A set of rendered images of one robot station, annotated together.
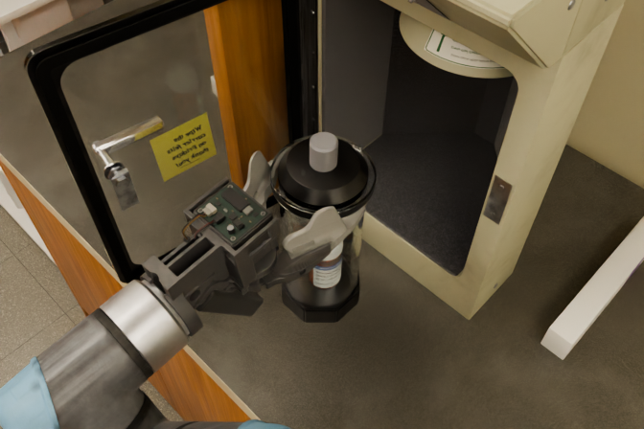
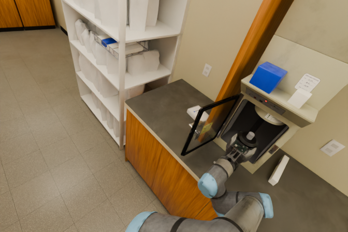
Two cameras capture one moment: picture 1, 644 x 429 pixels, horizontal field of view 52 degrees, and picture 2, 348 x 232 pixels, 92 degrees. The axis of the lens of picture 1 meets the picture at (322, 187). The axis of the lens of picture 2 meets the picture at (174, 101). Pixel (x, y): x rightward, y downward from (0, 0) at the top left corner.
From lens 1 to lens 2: 0.50 m
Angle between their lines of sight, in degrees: 13
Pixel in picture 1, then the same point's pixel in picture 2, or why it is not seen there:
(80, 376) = (220, 178)
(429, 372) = (246, 185)
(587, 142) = not seen: hidden behind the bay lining
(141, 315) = (228, 166)
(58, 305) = (117, 156)
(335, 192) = (253, 144)
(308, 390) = not seen: hidden behind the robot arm
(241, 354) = not seen: hidden behind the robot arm
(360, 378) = (232, 185)
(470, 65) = (273, 121)
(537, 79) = (294, 128)
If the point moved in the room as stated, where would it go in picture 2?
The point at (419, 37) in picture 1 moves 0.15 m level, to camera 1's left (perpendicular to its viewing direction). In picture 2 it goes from (262, 114) to (236, 110)
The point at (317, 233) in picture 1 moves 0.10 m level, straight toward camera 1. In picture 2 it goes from (250, 153) to (259, 173)
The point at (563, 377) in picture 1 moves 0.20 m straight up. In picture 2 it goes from (274, 189) to (295, 174)
